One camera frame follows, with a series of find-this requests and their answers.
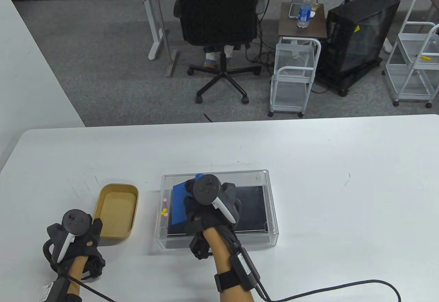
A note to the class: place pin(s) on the clear plastic drawer organizer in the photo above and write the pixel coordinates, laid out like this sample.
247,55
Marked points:
267,213

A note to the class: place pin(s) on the person's right forearm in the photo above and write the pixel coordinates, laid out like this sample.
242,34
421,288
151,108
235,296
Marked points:
221,254

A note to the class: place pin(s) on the white cart with wooden top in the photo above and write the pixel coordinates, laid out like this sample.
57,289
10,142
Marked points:
291,29

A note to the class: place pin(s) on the blue scraper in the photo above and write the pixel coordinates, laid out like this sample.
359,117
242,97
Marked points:
178,206

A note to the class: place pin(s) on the white smartphone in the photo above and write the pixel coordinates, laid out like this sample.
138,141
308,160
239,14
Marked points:
294,10

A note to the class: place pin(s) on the group of colourful buttons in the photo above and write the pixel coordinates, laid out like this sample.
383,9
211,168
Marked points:
164,209

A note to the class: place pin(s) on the black right hand controller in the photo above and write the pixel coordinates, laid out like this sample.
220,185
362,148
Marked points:
206,189

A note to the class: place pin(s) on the black office chair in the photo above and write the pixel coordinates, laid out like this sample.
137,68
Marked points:
216,7

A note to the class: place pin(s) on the black left hand controller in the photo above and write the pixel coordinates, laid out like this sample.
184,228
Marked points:
76,221

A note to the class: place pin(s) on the black left wrist device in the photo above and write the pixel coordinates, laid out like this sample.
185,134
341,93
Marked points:
56,288

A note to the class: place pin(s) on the black pen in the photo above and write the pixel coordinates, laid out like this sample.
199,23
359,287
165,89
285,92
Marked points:
208,118

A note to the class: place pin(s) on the black computer tower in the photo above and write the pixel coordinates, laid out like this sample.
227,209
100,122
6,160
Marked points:
363,27

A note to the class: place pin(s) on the black hand controller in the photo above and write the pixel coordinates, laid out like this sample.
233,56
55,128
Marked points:
206,189
76,221

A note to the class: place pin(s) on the person's left hand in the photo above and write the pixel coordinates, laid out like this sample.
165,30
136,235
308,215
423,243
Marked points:
91,243

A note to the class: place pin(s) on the clear water bottle blue label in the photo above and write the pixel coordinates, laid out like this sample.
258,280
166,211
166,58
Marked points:
304,10

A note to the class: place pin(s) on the black right wrist device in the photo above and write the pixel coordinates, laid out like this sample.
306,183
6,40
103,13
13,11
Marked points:
245,267

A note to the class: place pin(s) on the black wrist device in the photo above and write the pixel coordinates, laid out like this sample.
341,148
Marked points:
56,288
245,267

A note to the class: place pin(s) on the black organizer liner mat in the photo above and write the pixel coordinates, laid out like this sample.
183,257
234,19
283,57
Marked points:
252,206

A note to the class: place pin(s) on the person's right hand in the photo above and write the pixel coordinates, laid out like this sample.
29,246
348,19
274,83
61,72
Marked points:
205,218

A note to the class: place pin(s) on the tan bento box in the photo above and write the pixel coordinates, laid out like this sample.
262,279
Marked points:
118,209

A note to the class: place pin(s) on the person's left forearm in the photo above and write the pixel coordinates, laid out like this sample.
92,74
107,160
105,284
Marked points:
75,269

